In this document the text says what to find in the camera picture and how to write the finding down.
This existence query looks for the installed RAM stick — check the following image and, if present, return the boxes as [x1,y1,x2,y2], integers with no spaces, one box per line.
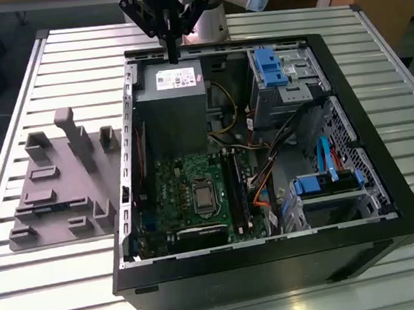
[229,150,254,231]

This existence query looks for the blue drive carrier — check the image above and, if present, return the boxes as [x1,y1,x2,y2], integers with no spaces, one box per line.
[253,46,290,90]

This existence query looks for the black graphics card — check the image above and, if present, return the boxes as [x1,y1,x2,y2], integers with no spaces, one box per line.
[165,222,231,254]

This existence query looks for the hard disk in blue carrier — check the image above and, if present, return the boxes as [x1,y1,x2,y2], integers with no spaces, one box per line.
[291,169,366,202]

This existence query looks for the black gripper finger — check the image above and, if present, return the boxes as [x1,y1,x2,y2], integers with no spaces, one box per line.
[117,0,175,69]
[168,0,216,64]

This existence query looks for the black PC case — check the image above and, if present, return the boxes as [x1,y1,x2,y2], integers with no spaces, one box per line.
[91,24,414,310]

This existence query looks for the silver CPU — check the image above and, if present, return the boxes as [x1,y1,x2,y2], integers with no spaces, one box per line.
[194,186,216,208]

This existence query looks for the orange wires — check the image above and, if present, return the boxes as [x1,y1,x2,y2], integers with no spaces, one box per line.
[249,178,271,210]

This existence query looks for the blue flat wire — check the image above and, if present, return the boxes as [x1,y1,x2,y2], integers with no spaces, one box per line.
[315,134,340,184]

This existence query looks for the gray power supply unit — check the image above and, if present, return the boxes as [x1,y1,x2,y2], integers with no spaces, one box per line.
[131,59,213,159]

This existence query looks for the gray parts rack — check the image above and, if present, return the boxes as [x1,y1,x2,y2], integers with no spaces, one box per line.
[0,103,133,253]

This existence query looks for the metal disk bay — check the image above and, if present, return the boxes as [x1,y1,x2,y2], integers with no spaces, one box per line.
[288,181,399,232]

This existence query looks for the metal drive cage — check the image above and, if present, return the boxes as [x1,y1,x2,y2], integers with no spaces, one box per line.
[243,40,335,131]

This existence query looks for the green motherboard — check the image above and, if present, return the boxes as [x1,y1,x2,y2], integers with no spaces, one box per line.
[131,146,274,258]

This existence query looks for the CPU socket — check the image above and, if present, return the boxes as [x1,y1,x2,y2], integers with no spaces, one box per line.
[188,175,223,220]

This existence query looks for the black cable bundle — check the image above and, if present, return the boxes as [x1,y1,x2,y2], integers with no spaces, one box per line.
[255,95,332,182]

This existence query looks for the yellow wires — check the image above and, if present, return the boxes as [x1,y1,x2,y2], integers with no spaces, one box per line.
[202,79,241,138]

